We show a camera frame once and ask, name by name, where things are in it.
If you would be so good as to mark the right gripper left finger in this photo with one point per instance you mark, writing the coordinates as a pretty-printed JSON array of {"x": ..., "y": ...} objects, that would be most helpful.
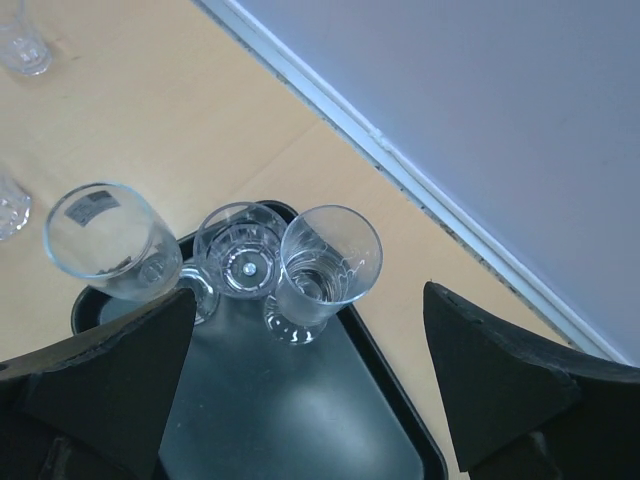
[{"x": 95, "y": 406}]

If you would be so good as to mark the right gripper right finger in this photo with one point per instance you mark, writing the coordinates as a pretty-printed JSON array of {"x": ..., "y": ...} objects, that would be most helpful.
[{"x": 520, "y": 406}]

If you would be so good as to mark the clear wine glass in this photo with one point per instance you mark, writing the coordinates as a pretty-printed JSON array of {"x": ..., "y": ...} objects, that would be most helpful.
[{"x": 108, "y": 236}]

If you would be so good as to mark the faceted tumbler glass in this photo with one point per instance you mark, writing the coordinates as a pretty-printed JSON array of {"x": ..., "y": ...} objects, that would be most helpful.
[{"x": 237, "y": 249}]

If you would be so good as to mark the etched stemmed glass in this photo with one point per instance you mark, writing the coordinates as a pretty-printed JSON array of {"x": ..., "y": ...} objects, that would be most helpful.
[{"x": 330, "y": 256}]

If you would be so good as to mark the large faceted tumbler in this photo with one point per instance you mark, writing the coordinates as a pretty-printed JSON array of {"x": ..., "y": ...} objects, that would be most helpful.
[{"x": 16, "y": 205}]

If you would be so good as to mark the small shot glass far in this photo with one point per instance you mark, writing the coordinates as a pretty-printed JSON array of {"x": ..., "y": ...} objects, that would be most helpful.
[{"x": 23, "y": 50}]

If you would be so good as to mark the aluminium table frame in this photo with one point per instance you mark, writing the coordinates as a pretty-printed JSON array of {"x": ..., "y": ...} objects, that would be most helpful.
[{"x": 374, "y": 146}]

